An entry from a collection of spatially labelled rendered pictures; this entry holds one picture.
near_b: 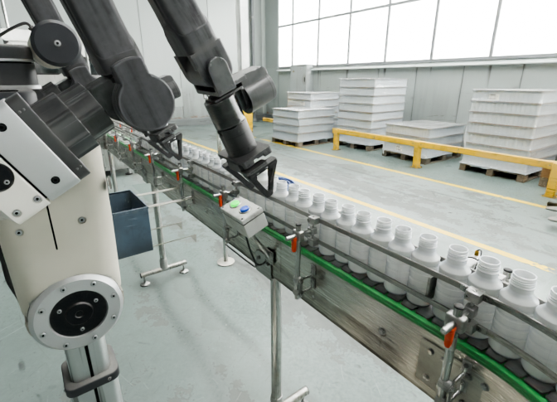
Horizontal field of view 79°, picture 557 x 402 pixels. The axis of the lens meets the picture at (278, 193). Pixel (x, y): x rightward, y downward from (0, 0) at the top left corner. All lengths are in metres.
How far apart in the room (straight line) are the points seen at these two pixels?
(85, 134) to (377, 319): 0.75
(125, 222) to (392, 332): 1.18
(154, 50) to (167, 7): 11.36
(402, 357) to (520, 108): 5.61
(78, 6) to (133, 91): 0.11
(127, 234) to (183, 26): 1.23
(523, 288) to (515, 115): 5.65
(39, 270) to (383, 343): 0.76
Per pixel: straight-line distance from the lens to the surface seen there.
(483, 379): 0.83
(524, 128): 6.29
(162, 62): 11.96
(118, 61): 0.51
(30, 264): 0.73
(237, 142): 0.61
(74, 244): 0.71
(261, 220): 1.05
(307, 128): 8.07
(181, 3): 0.56
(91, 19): 0.52
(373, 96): 7.62
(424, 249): 0.82
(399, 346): 0.92
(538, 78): 8.05
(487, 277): 0.77
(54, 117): 0.51
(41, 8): 0.97
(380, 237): 0.87
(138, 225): 1.66
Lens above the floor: 1.49
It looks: 18 degrees down
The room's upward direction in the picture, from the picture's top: straight up
